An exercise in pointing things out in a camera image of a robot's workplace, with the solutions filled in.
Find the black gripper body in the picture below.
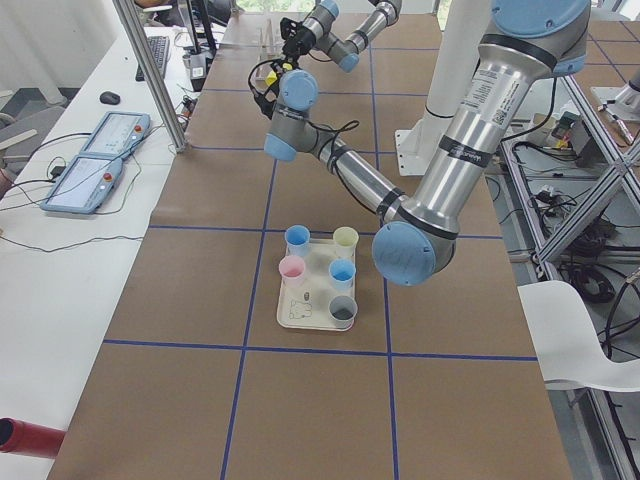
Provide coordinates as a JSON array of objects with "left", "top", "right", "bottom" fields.
[
  {"left": 280, "top": 17, "right": 313, "bottom": 53},
  {"left": 252, "top": 74, "right": 281, "bottom": 120}
]

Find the yellow plastic cup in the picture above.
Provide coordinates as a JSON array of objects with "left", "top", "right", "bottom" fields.
[{"left": 265, "top": 71, "right": 278, "bottom": 87}]

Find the blue cup front row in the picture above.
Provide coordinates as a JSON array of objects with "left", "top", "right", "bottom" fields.
[{"left": 285, "top": 224, "right": 310, "bottom": 257}]

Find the blue cup row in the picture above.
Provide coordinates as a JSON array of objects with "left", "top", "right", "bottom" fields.
[
  {"left": 285, "top": 224, "right": 310, "bottom": 257},
  {"left": 328, "top": 258, "right": 356, "bottom": 291}
]

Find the pink plastic cup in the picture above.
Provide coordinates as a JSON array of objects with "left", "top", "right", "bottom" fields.
[{"left": 278, "top": 255, "right": 306, "bottom": 287}]

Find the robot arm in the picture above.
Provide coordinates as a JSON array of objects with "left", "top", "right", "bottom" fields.
[
  {"left": 254, "top": 1, "right": 591, "bottom": 286},
  {"left": 280, "top": 0, "right": 402, "bottom": 73}
]

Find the cream plastic cup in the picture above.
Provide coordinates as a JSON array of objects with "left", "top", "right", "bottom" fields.
[{"left": 333, "top": 226, "right": 359, "bottom": 258}]

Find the blue cup back row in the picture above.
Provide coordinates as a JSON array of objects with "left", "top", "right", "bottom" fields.
[{"left": 328, "top": 258, "right": 356, "bottom": 291}]

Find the grey plastic cup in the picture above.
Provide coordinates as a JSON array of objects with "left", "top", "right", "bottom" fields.
[{"left": 328, "top": 295, "right": 358, "bottom": 331}]

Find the black keyboard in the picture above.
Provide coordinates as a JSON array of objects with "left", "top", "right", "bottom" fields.
[{"left": 147, "top": 36, "right": 171, "bottom": 78}]

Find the upper teach pendant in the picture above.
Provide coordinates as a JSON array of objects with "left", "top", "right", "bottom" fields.
[{"left": 80, "top": 111, "right": 151, "bottom": 157}]

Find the teach pendant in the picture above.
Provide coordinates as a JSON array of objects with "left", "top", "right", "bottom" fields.
[
  {"left": 80, "top": 111, "right": 151, "bottom": 157},
  {"left": 39, "top": 155, "right": 123, "bottom": 215}
]

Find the black computer mouse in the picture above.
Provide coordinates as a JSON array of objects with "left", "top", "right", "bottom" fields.
[{"left": 99, "top": 91, "right": 121, "bottom": 105}]

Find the lower teach pendant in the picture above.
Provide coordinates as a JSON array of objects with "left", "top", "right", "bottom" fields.
[{"left": 39, "top": 155, "right": 123, "bottom": 215}]

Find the cream plastic tray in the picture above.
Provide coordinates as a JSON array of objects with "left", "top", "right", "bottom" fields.
[{"left": 276, "top": 238, "right": 356, "bottom": 332}]

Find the white plastic chair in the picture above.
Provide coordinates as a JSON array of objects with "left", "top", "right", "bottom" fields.
[{"left": 517, "top": 280, "right": 639, "bottom": 393}]

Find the red cylinder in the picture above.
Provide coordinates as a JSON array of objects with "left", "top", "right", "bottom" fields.
[{"left": 1, "top": 418, "right": 66, "bottom": 459}]

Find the white wire cup rack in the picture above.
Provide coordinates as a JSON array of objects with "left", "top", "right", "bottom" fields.
[{"left": 251, "top": 18, "right": 278, "bottom": 82}]

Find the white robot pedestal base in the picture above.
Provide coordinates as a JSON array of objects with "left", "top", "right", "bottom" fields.
[{"left": 395, "top": 129, "right": 426, "bottom": 177}]

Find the aluminium frame post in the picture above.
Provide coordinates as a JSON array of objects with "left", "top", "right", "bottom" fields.
[{"left": 112, "top": 0, "right": 187, "bottom": 153}]

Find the aluminium frame shelf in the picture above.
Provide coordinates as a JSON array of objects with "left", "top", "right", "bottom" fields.
[{"left": 494, "top": 63, "right": 639, "bottom": 479}]

